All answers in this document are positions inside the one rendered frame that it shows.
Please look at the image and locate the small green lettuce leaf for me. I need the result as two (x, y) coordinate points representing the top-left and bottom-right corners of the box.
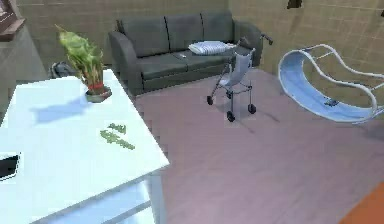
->
(107, 122), (128, 135)

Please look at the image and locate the dark grey sofa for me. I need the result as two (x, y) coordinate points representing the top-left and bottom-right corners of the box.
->
(108, 9), (264, 97)

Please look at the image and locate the grey baby stroller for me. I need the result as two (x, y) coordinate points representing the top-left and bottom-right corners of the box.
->
(206, 33), (274, 123)

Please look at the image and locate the white striped pillow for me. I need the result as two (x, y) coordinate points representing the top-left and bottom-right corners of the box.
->
(187, 40), (237, 56)

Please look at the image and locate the blue white rocking lounger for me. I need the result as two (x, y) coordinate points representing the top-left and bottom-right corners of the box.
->
(277, 43), (384, 125)

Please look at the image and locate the green potted house plant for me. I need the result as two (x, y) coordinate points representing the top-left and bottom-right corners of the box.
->
(55, 24), (113, 104)

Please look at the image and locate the white table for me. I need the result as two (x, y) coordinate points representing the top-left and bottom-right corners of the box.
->
(0, 68), (171, 224)

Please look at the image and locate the dark grey round bin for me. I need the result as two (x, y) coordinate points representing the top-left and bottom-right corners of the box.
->
(48, 61), (79, 80)

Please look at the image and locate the orange floor cloth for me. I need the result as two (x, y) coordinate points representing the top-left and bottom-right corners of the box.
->
(338, 181), (384, 224)

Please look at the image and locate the dark wall fixture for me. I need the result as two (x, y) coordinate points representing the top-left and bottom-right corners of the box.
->
(286, 0), (304, 10)

